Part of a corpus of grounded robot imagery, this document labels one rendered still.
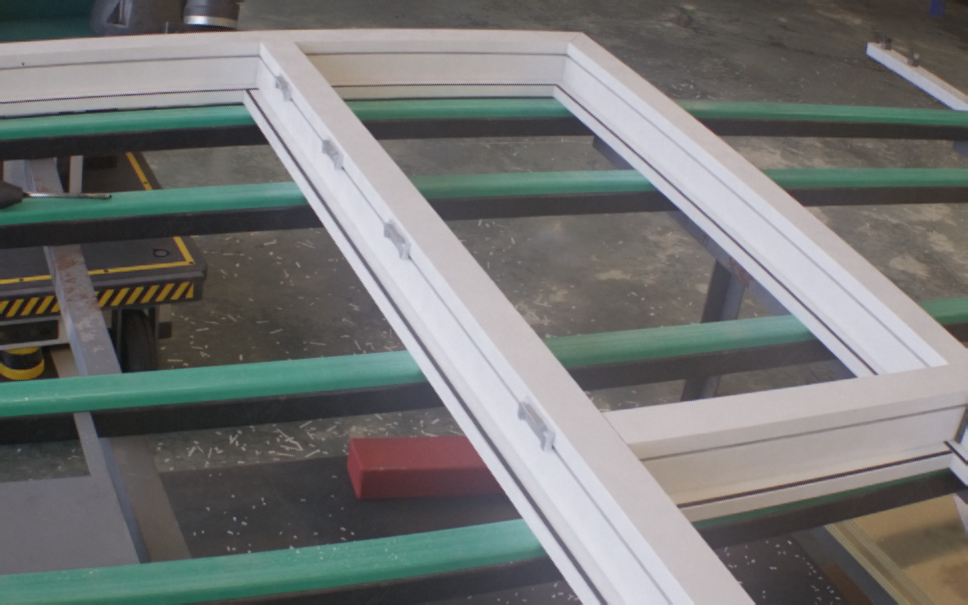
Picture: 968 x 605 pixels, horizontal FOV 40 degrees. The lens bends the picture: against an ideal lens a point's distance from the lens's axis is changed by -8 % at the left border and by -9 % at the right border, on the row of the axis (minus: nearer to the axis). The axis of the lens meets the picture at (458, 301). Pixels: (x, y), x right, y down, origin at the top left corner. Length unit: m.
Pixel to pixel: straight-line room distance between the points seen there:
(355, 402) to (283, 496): 0.32
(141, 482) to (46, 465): 1.41
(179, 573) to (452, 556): 0.20
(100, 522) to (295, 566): 0.15
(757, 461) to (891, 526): 0.48
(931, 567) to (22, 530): 0.97
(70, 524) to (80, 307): 0.36
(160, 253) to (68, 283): 1.15
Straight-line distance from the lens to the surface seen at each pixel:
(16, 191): 1.42
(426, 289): 1.24
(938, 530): 1.61
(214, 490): 1.49
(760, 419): 1.10
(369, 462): 1.49
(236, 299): 3.04
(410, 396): 1.21
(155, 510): 1.08
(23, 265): 2.47
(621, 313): 3.23
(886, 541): 1.55
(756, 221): 1.52
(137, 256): 2.50
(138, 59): 1.69
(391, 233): 1.28
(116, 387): 1.14
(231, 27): 1.89
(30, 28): 2.42
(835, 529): 1.57
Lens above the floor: 1.49
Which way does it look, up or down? 28 degrees down
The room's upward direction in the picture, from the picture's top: 9 degrees clockwise
